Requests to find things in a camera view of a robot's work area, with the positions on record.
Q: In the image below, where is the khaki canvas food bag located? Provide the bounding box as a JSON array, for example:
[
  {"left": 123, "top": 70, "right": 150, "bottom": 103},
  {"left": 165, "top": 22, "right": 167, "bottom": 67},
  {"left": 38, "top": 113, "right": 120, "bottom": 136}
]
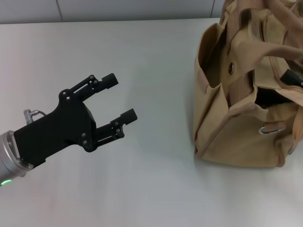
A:
[{"left": 192, "top": 0, "right": 303, "bottom": 169}]

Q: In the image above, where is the left wrist connector cable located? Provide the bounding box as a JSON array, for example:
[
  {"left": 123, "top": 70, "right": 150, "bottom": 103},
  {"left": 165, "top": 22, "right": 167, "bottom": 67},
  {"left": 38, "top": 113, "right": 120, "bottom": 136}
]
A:
[{"left": 22, "top": 108, "right": 48, "bottom": 124}]

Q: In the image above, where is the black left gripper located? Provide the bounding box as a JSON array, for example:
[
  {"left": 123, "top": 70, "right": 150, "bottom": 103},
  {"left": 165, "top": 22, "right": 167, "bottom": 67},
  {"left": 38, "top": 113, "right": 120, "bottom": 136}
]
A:
[{"left": 13, "top": 73, "right": 138, "bottom": 170}]

